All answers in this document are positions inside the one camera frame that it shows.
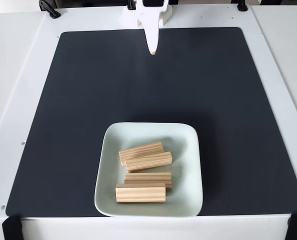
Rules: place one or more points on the grooved wooden block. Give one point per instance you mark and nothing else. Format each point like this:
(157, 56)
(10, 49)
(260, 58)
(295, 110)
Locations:
(141, 150)
(148, 177)
(149, 162)

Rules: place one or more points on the smooth wooden block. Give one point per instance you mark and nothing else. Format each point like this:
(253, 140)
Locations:
(141, 193)

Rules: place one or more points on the pale green square plate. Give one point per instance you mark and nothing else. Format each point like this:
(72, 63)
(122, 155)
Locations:
(148, 132)

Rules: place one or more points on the black base clamp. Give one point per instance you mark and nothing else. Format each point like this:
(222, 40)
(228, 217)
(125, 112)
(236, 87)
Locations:
(131, 4)

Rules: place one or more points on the black table clamp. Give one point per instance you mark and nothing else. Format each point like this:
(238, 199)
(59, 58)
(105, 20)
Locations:
(242, 6)
(49, 10)

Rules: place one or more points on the black table mat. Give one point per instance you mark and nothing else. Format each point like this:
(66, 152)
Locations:
(63, 150)

